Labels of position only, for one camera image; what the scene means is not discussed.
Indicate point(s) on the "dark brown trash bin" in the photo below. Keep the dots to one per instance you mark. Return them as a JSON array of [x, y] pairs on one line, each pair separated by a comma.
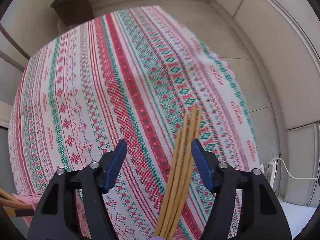
[[72, 5]]

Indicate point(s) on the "bundle of wooden chopsticks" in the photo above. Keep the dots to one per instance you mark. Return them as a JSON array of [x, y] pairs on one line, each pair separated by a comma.
[[189, 130]]

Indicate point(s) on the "person's left hand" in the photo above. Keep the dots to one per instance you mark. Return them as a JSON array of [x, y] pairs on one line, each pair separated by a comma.
[[159, 238]]

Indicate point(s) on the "white kitchen cabinet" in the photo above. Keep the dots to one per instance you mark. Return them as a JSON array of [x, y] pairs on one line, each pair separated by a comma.
[[287, 55]]

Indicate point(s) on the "tan wooden chopstick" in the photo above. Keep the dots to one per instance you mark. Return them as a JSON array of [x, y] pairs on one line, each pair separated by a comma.
[[196, 128], [180, 142], [173, 166], [6, 194], [12, 203]]

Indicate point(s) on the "striped patterned tablecloth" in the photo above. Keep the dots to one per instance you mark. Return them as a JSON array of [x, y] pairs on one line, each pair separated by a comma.
[[112, 92]]

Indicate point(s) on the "white power strip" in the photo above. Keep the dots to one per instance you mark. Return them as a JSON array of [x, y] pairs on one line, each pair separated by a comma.
[[270, 171]]

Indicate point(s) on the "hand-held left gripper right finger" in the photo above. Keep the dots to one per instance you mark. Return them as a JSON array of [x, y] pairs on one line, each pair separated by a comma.
[[202, 165]]

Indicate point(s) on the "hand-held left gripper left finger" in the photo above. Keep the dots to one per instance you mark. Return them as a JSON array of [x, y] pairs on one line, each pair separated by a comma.
[[115, 165]]

